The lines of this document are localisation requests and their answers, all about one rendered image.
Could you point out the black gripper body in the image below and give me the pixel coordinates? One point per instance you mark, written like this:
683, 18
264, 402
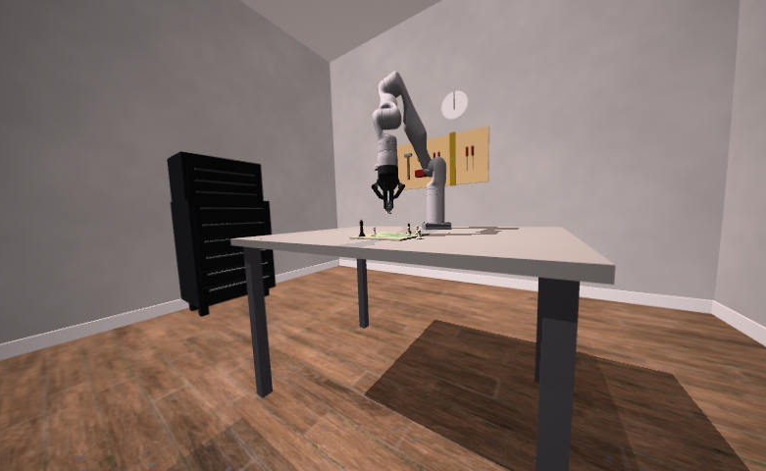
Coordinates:
388, 173

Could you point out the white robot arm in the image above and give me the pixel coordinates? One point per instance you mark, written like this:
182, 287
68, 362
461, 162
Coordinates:
389, 89

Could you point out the green and cream chessboard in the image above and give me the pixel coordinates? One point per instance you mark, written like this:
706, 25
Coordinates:
386, 236

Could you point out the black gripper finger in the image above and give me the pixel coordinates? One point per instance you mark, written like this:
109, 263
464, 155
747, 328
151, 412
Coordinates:
391, 197
380, 196

